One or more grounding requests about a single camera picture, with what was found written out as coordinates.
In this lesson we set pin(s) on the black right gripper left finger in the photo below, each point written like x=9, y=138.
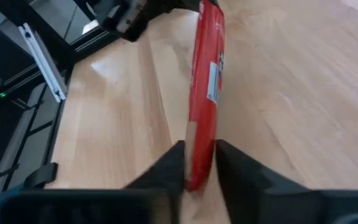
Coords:
x=166, y=174

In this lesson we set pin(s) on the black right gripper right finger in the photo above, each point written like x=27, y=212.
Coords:
x=247, y=193

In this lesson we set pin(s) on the red popcorn bag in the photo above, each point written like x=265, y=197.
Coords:
x=204, y=93

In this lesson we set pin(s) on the silver aluminium bar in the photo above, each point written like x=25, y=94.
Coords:
x=42, y=62

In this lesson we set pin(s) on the black electronics box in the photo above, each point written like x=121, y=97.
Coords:
x=5, y=56

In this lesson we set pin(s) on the black frame clamp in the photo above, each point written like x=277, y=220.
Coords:
x=42, y=175

